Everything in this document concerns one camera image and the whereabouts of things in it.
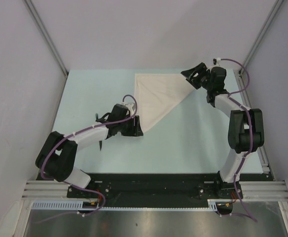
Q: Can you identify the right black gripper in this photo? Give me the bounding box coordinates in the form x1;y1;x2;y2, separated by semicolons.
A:
181;62;213;90

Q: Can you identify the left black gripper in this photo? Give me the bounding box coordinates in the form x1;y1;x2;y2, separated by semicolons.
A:
117;115;143;137

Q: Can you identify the white cloth napkin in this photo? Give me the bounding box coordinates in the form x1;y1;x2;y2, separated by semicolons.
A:
134;74;194;133

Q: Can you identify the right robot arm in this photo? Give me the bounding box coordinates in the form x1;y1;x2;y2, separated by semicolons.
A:
181;63;264;198

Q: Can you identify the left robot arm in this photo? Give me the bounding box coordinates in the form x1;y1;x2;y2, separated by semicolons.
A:
36;102;144;198

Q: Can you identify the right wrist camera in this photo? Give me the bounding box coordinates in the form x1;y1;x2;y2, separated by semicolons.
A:
212;57;222;68

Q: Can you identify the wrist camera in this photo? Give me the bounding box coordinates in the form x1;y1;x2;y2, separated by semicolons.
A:
122;102;138;116
212;57;222;68

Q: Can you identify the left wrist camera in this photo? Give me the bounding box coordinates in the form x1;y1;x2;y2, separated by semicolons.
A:
122;102;138;116

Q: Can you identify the teal handled knife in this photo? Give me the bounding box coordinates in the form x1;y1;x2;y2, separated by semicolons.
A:
95;113;103;151

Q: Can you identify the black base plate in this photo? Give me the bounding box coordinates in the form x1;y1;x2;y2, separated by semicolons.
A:
67;173;270;208

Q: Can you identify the white slotted cable duct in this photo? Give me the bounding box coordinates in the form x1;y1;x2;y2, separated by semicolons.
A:
32;198;220;212

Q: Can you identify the right aluminium corner post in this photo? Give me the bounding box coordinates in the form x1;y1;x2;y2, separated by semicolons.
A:
243;0;286;68

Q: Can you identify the aluminium corner post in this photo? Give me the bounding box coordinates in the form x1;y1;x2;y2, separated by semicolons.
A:
22;0;69;78
243;0;286;68

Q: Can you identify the right side aluminium rail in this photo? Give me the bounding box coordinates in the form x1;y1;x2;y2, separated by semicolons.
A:
238;73;270;173

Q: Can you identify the aluminium rail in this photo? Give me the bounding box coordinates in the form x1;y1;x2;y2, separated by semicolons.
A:
238;73;270;173
22;181;288;201

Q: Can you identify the front aluminium rail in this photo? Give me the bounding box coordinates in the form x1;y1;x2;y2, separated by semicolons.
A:
22;181;288;201

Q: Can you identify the left aluminium corner post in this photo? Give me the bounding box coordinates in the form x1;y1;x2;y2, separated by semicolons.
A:
22;0;69;78

